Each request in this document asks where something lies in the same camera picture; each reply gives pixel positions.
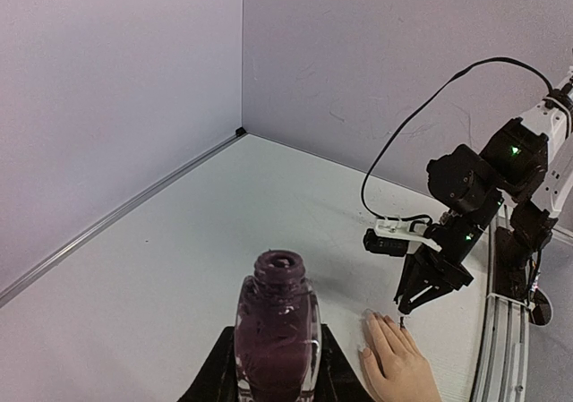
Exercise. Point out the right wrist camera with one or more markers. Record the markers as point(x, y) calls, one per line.
point(398, 237)

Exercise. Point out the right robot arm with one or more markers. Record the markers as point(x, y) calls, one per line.
point(528, 161)

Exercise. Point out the aluminium back edge strip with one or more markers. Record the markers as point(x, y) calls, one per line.
point(59, 255)

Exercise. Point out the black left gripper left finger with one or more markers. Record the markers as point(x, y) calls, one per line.
point(216, 379)

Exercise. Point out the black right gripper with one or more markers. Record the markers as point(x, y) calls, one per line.
point(428, 275)

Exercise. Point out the mannequin hand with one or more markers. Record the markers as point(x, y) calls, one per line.
point(393, 367)

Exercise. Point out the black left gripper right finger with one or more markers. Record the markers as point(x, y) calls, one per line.
point(337, 381)

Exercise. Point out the aluminium front rail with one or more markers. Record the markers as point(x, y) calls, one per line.
point(501, 371)

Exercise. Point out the purple nail polish bottle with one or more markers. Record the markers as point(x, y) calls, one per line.
point(277, 337)

